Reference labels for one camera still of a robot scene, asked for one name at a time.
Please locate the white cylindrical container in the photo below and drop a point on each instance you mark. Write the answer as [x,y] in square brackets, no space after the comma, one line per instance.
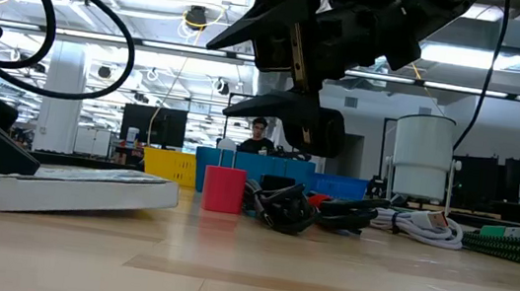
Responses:
[423,150]

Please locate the small black adapter block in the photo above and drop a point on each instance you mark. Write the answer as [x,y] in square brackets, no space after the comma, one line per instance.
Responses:
[277,182]

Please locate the pink charger cube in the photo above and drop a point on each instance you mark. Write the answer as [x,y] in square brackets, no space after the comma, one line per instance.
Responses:
[223,191]

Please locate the white product box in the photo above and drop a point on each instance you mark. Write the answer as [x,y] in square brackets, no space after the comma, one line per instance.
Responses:
[85,193]

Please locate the large teal plastic bin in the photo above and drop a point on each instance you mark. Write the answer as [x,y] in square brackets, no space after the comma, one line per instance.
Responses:
[282,168]

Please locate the person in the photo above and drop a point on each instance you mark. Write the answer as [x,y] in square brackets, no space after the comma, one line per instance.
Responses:
[258,142]

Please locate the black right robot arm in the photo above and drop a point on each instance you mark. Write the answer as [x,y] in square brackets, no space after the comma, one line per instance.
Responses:
[445,9]

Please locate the white square pillar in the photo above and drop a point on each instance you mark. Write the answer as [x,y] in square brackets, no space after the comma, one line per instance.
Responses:
[60,116]

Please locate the black tubular frame stand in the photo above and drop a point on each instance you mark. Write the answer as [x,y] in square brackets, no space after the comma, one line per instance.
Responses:
[246,96]

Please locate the black monitor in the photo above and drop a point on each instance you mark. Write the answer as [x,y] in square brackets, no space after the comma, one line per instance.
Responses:
[163,126]

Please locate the small blue plastic bin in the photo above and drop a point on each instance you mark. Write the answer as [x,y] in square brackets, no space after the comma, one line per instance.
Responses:
[339,186]

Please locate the white low cabinet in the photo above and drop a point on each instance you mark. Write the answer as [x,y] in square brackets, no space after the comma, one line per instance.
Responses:
[91,141]

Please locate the yellow slotted plastic bin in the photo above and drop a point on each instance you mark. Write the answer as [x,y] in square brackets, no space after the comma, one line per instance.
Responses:
[168,166]

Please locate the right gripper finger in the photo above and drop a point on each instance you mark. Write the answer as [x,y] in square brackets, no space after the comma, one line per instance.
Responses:
[276,13]
[312,122]

